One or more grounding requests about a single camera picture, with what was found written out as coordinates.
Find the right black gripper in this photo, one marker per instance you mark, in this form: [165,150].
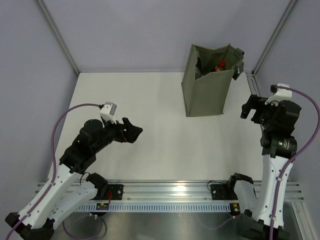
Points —
[255,102]

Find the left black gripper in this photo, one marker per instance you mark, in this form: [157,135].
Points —
[132,132]

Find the green Fairy dish soap bottle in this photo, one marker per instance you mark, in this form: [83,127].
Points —
[221,66]

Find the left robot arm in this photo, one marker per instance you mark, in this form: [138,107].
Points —
[41,217]

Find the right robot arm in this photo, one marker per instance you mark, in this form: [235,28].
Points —
[261,214]

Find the olive green canvas bag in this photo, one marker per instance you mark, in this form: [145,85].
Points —
[204,89]

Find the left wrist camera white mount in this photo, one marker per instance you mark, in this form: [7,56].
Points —
[107,111]

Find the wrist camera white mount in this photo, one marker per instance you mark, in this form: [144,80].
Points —
[107,111]
[280,92]

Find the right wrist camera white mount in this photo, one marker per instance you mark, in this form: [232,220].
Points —
[280,92]

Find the aluminium front rail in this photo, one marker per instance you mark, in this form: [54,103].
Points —
[180,192]

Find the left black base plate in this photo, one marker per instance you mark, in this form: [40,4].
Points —
[111,191]

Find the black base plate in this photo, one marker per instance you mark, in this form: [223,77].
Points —
[111,191]
[222,192]

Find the white slotted cable duct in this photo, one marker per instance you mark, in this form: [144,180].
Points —
[161,207]

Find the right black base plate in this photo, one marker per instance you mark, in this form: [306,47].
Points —
[222,192]

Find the right aluminium frame post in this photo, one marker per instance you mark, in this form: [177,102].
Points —
[276,32]

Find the aluminium frame post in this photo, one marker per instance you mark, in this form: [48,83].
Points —
[276,32]
[44,11]

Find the left aluminium frame post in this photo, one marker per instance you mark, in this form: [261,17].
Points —
[44,11]

